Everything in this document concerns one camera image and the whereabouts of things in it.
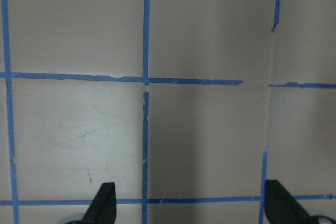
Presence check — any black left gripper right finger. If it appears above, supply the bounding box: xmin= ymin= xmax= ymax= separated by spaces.
xmin=264 ymin=179 xmax=311 ymax=224

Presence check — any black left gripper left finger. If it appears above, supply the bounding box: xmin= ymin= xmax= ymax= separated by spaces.
xmin=81 ymin=182 xmax=117 ymax=224

